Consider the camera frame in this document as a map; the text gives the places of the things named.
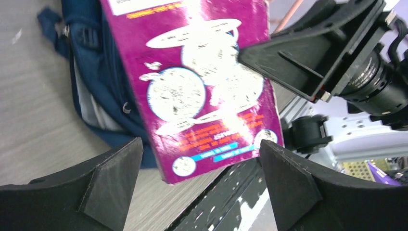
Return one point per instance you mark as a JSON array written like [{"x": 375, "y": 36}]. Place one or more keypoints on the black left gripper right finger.
[{"x": 307, "y": 196}]

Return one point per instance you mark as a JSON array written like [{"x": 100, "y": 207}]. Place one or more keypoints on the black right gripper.
[{"x": 345, "y": 49}]

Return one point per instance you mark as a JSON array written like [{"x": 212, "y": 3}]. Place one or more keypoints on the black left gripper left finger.
[{"x": 94, "y": 195}]

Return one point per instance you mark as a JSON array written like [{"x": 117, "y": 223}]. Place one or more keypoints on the navy blue backpack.
[{"x": 102, "y": 93}]

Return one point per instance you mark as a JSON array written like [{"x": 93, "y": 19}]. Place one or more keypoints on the purple cartoon book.
[{"x": 202, "y": 109}]

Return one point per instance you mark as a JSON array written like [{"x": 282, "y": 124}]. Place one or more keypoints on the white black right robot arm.
[{"x": 307, "y": 134}]

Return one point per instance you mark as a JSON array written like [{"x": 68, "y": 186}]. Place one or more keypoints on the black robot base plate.
[{"x": 231, "y": 202}]

